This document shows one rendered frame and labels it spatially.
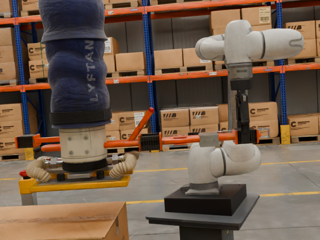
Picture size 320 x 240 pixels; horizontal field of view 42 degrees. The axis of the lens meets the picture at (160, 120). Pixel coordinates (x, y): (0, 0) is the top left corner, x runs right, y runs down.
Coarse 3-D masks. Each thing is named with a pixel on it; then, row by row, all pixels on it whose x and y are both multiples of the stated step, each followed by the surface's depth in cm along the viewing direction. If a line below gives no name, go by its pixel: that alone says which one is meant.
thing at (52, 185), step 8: (64, 176) 145; (96, 176) 145; (104, 176) 148; (120, 176) 146; (128, 176) 147; (40, 184) 142; (48, 184) 142; (56, 184) 142; (64, 184) 142; (72, 184) 141; (80, 184) 141; (88, 184) 140; (96, 184) 140; (104, 184) 140; (112, 184) 140; (120, 184) 140
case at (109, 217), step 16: (0, 208) 175; (16, 208) 173; (32, 208) 172; (48, 208) 170; (64, 208) 168; (80, 208) 167; (96, 208) 165; (112, 208) 163; (0, 224) 153; (16, 224) 152; (32, 224) 151; (48, 224) 149; (64, 224) 148; (80, 224) 147; (96, 224) 145; (112, 224) 145
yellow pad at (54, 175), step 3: (96, 171) 160; (105, 171) 159; (108, 171) 159; (129, 171) 159; (132, 171) 159; (51, 174) 160; (54, 174) 160; (66, 174) 160; (93, 174) 159; (105, 174) 159; (108, 174) 159; (123, 174) 159; (126, 174) 159; (129, 174) 160; (51, 177) 160; (54, 177) 160; (66, 177) 160
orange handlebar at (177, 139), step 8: (176, 136) 152; (184, 136) 150; (192, 136) 154; (224, 136) 150; (232, 136) 149; (56, 144) 156; (104, 144) 151; (112, 144) 151; (120, 144) 150; (128, 144) 150; (136, 144) 150; (176, 144) 150; (184, 144) 150
